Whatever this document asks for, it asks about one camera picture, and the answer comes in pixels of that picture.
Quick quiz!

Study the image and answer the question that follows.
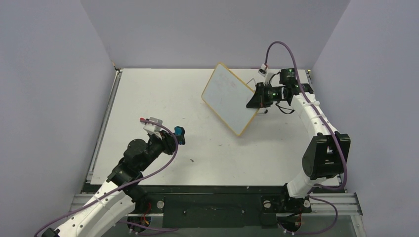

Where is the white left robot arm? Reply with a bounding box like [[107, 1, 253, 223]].
[[35, 126, 185, 237]]

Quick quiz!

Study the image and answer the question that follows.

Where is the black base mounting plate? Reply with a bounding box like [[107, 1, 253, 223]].
[[114, 185, 345, 229]]

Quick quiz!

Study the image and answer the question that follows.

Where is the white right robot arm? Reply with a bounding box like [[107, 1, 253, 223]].
[[246, 64, 351, 211]]

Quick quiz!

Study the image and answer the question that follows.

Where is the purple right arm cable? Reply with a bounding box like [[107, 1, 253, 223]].
[[264, 41, 348, 236]]

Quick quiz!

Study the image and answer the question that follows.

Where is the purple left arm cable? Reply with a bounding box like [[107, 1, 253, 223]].
[[33, 119, 180, 237]]

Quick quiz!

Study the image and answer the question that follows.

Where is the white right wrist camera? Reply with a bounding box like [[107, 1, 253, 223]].
[[258, 64, 274, 84]]

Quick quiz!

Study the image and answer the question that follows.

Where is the yellow framed whiteboard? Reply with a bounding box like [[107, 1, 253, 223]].
[[201, 63, 259, 136]]

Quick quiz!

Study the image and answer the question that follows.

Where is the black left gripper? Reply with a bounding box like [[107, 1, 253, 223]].
[[138, 129, 182, 172]]

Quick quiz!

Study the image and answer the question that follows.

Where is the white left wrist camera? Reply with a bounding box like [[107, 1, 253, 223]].
[[140, 117, 163, 139]]

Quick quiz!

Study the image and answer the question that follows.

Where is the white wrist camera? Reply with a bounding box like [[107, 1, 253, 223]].
[[258, 64, 274, 84], [140, 117, 163, 139]]

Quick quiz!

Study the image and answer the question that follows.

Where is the blue whiteboard eraser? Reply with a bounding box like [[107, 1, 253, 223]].
[[174, 126, 185, 136]]

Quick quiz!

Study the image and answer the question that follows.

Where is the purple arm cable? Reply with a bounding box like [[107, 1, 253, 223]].
[[33, 119, 180, 237], [264, 41, 348, 236]]

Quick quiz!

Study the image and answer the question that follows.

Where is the aluminium front rail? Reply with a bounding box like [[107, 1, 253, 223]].
[[67, 193, 363, 217]]

